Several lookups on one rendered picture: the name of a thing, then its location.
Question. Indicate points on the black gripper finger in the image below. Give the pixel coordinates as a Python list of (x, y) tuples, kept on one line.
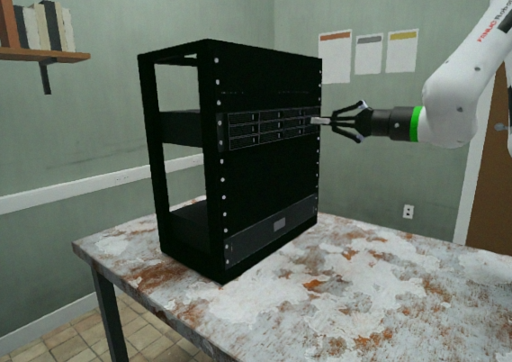
[(358, 139), (360, 105)]

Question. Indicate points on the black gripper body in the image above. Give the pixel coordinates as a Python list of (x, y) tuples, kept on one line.
[(376, 122)]

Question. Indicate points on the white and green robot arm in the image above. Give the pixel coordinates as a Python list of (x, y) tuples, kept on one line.
[(451, 94)]

